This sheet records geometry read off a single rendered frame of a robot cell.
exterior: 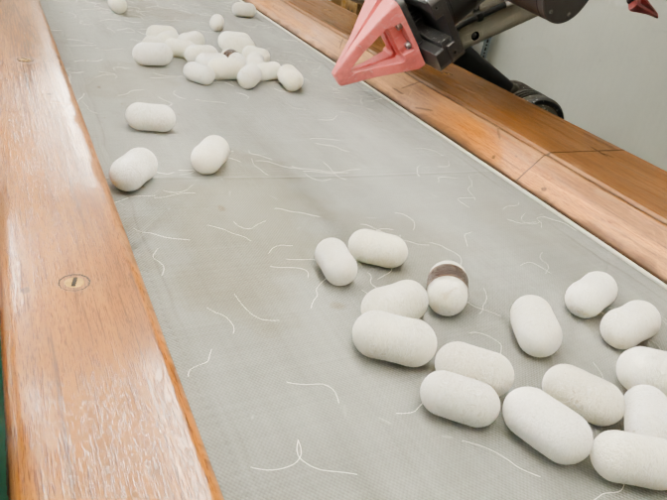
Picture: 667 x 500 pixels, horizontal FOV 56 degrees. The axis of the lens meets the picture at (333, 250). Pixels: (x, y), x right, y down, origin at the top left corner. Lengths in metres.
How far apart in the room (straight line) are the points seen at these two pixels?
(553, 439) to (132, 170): 0.27
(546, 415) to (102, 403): 0.16
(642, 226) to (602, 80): 2.44
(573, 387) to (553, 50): 2.83
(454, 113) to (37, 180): 0.37
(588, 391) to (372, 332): 0.09
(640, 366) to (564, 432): 0.07
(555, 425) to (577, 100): 2.74
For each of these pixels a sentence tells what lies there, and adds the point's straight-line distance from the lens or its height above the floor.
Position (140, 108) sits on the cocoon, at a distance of 0.48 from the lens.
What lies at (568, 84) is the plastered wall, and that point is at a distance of 3.01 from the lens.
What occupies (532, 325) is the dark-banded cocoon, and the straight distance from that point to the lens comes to 0.31.
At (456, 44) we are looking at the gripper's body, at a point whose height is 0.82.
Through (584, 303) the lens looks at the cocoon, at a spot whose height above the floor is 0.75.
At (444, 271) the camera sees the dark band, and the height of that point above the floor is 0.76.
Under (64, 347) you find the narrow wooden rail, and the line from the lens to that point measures 0.24.
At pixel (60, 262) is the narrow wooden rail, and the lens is 0.29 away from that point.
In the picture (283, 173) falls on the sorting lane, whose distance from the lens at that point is 0.44.
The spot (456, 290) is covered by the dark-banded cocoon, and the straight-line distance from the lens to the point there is 0.31.
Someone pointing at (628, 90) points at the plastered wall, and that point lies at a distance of 2.81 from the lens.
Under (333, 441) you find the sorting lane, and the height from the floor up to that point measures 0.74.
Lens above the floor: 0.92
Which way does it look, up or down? 30 degrees down
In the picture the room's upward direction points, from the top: 10 degrees clockwise
